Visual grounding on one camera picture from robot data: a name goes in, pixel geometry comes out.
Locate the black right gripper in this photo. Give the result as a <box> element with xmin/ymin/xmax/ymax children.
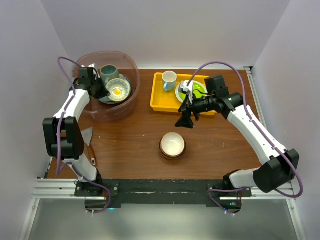
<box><xmin>175</xmin><ymin>92</ymin><xmax>216</xmax><ymax>129</ymax></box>

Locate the mint green divided dish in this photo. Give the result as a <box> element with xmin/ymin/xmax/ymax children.
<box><xmin>98</xmin><ymin>74</ymin><xmax>125</xmax><ymax>105</ymax></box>

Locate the teal glazed mug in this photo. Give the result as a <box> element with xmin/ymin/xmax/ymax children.
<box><xmin>100</xmin><ymin>64</ymin><xmax>120</xmax><ymax>85</ymax></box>

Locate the yellow rimmed bowl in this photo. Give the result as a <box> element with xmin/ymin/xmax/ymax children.
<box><xmin>105</xmin><ymin>78</ymin><xmax>131</xmax><ymax>102</ymax></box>

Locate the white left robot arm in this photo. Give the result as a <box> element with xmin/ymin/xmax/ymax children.
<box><xmin>42</xmin><ymin>64</ymin><xmax>109</xmax><ymax>196</ymax></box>

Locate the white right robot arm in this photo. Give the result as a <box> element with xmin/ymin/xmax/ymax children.
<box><xmin>175</xmin><ymin>75</ymin><xmax>300</xmax><ymax>197</ymax></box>

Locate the transparent pink plastic bin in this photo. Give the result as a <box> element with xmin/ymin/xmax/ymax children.
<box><xmin>77</xmin><ymin>51</ymin><xmax>141</xmax><ymax>122</ymax></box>

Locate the beige black rimmed bowl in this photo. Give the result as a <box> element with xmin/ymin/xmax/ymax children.
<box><xmin>159</xmin><ymin>142</ymin><xmax>187</xmax><ymax>160</ymax></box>

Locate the white scalloped plate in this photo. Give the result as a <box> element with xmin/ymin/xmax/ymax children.
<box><xmin>175</xmin><ymin>80</ymin><xmax>209</xmax><ymax>104</ymax></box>

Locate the lime green small plate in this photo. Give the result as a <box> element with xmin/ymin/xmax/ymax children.
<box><xmin>177</xmin><ymin>82</ymin><xmax>206</xmax><ymax>103</ymax></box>

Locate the light blue ceramic mug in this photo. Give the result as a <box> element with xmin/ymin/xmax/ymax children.
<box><xmin>162</xmin><ymin>71</ymin><xmax>177</xmax><ymax>92</ymax></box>

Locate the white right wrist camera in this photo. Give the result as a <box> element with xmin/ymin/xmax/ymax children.
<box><xmin>178</xmin><ymin>80</ymin><xmax>193</xmax><ymax>104</ymax></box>

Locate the wooden handled metal scraper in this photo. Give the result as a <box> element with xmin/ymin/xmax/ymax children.
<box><xmin>81</xmin><ymin>127</ymin><xmax>97</xmax><ymax>166</ymax></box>

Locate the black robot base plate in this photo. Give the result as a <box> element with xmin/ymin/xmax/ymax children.
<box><xmin>74</xmin><ymin>179</ymin><xmax>252</xmax><ymax>213</ymax></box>

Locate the aluminium frame rail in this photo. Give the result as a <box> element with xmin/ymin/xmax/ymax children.
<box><xmin>245</xmin><ymin>67</ymin><xmax>307</xmax><ymax>240</ymax></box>

